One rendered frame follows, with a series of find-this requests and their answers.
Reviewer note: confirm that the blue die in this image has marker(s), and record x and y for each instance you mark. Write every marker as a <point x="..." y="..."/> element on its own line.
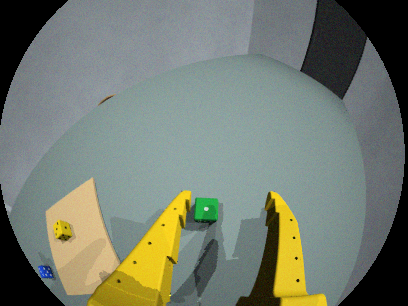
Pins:
<point x="45" y="272"/>

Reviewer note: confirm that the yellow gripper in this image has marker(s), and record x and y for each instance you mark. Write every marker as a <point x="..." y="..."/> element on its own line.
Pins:
<point x="144" y="277"/>

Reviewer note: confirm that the green die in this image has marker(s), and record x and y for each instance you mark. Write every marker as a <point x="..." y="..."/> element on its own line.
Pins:
<point x="206" y="210"/>

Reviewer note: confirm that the beige mat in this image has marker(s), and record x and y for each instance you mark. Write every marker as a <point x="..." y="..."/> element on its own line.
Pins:
<point x="87" y="258"/>

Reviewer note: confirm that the yellow die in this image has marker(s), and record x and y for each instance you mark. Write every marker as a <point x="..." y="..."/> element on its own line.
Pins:
<point x="62" y="230"/>

